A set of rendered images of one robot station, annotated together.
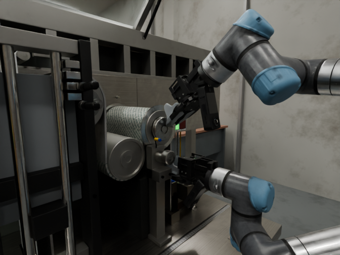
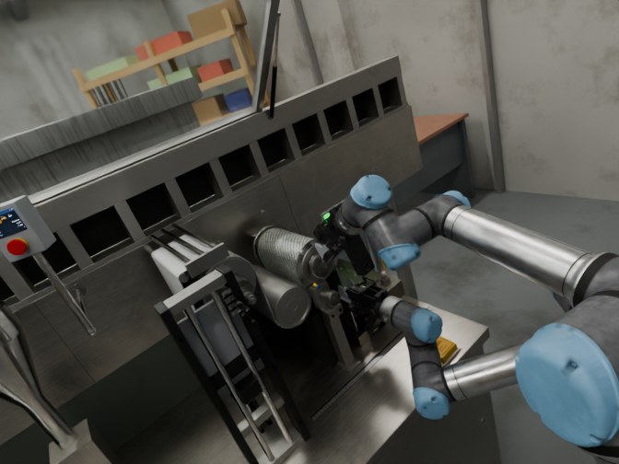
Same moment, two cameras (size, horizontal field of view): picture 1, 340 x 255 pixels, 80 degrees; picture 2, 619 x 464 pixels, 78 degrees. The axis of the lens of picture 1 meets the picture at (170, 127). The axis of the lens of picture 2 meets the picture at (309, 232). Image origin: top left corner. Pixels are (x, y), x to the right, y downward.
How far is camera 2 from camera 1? 0.56 m
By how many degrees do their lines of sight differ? 21
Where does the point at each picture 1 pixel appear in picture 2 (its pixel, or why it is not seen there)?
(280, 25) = not seen: outside the picture
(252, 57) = (371, 235)
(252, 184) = (414, 320)
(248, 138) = (511, 126)
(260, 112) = (528, 71)
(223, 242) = not seen: hidden behind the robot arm
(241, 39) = (359, 214)
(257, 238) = (422, 368)
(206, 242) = (397, 361)
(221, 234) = not seen: hidden behind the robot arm
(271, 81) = (389, 261)
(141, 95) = (292, 192)
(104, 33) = (223, 145)
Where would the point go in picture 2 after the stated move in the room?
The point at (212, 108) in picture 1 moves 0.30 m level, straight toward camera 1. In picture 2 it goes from (359, 254) to (325, 345)
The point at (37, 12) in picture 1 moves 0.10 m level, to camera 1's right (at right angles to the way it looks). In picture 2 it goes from (150, 171) to (181, 162)
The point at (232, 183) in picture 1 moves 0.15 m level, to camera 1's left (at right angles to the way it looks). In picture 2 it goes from (398, 319) to (341, 328)
